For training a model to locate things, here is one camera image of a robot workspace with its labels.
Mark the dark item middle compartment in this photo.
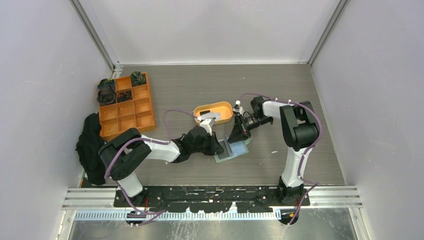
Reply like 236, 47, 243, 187
116, 89, 132, 103

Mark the black cloth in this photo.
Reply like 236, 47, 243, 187
75, 113, 106, 186

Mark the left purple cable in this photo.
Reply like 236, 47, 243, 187
104, 109, 200, 227

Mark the orange oval tray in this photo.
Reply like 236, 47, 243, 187
193, 101, 233, 125

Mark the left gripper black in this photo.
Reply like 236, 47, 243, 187
190, 131, 224, 156

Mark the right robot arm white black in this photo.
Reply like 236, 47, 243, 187
227, 95, 322, 206

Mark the dark rolled item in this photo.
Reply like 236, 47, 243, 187
97, 89, 116, 107
97, 78, 116, 92
130, 71, 147, 87

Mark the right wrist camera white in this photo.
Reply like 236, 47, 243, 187
232, 100, 245, 116

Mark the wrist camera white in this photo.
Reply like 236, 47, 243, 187
196, 115, 215, 135
232, 100, 245, 116

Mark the dark rolled item left lower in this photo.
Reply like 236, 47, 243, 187
97, 89, 116, 107

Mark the white magnetic stripe card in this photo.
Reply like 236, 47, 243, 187
204, 112, 222, 121

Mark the white grey card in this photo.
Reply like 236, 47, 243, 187
219, 137, 233, 159

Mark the aluminium frame rail left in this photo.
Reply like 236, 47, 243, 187
69, 0, 120, 72

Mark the dark rolled item top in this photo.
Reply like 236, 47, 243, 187
130, 71, 147, 87

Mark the white slotted cable duct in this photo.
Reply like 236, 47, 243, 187
74, 209, 281, 221

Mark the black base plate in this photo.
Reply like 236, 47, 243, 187
113, 185, 310, 214

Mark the aluminium frame rail right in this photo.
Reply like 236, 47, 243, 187
307, 0, 350, 68

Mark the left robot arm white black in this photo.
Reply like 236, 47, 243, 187
98, 126, 225, 207

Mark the dark rolled item left upper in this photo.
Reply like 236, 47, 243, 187
97, 78, 116, 92

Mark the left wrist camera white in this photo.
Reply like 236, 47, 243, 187
196, 115, 215, 135

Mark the green card holder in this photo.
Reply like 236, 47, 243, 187
214, 138, 252, 163

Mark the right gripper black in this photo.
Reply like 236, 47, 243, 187
228, 113, 271, 145

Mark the aluminium frame rail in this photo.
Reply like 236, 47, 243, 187
69, 0, 120, 72
307, 0, 350, 68

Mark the small black card in tray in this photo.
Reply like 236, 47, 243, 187
199, 110, 211, 116

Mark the orange compartment organizer box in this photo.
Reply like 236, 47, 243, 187
98, 72, 157, 142

